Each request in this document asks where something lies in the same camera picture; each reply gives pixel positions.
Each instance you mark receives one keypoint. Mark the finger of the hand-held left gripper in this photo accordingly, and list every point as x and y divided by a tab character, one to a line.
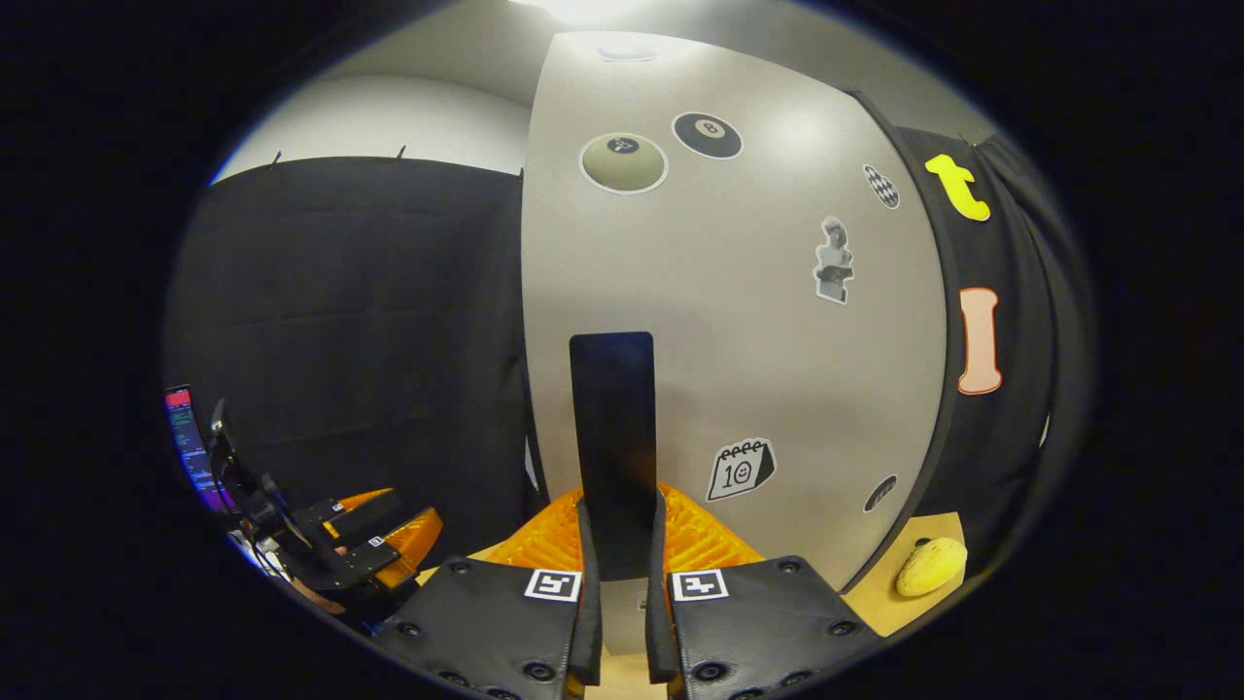
362	513
394	549

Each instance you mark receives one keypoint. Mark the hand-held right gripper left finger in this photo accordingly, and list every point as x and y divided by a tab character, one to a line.
589	622

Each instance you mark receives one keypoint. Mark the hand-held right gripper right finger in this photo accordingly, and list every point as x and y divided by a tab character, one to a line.
659	622

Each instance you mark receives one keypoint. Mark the yellow sponge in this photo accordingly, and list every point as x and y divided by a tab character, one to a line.
931	567

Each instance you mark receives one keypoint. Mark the beige cabinet door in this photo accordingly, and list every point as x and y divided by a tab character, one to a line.
739	321

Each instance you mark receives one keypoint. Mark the ceiling light panel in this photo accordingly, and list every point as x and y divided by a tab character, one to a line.
583	8

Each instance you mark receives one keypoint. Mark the computer screen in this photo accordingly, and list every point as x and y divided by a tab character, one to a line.
194	452

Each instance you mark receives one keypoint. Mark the black backdrop cloth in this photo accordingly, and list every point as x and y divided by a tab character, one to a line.
350	321

